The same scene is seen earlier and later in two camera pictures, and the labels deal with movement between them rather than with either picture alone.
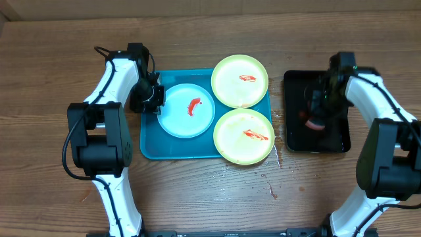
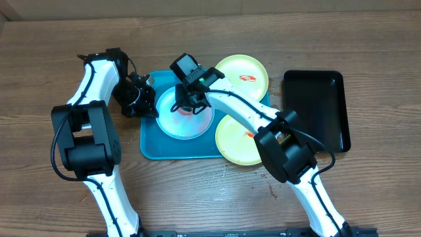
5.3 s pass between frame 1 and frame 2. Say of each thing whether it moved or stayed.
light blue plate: stayed
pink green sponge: moved
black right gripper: moved
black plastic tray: stayed
